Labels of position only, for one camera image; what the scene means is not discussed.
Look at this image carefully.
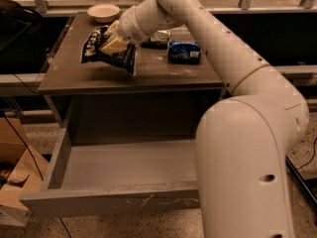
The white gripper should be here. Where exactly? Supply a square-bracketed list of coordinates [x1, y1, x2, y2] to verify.
[99, 0, 182, 56]

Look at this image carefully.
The blue Kettle chip bag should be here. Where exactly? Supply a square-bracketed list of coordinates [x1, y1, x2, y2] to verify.
[80, 25, 136, 74]

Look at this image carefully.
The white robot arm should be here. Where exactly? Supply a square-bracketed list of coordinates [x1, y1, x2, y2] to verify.
[106, 0, 309, 238]

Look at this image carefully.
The blue snack bag on counter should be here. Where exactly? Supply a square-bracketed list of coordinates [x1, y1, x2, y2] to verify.
[167, 41, 201, 64]

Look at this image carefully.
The grey cabinet counter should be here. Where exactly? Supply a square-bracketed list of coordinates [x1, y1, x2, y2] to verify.
[38, 9, 233, 141]

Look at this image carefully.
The black bag on left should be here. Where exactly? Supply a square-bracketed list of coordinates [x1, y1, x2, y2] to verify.
[0, 0, 43, 53]

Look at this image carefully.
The open grey top drawer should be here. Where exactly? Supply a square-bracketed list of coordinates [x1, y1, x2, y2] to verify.
[21, 92, 209, 218]

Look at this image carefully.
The white bowl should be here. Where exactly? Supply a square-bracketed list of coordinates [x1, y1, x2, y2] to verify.
[87, 4, 120, 23]

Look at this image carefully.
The brown cardboard box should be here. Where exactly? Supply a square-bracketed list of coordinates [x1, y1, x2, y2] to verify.
[0, 118, 49, 226]

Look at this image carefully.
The black stand base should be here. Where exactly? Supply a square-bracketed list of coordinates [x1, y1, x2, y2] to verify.
[286, 158, 317, 214]

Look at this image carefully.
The black floor cable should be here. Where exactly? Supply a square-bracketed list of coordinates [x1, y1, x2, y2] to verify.
[295, 136, 317, 171]

